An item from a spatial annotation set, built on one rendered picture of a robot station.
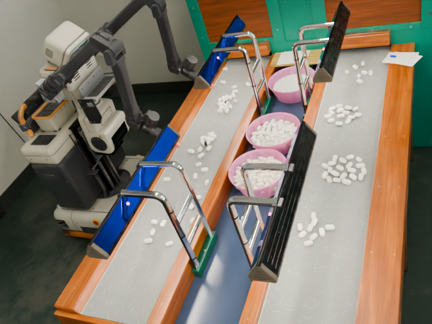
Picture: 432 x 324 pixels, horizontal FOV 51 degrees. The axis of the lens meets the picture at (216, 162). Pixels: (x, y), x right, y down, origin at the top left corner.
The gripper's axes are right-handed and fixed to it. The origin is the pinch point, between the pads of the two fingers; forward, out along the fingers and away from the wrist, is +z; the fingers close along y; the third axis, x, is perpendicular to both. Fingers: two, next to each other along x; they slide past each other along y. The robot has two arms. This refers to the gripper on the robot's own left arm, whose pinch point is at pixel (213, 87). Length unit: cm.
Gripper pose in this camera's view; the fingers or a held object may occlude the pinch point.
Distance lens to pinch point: 257.7
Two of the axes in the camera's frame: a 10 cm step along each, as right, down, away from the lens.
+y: 3.3, -6.7, 6.6
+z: 8.6, 5.0, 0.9
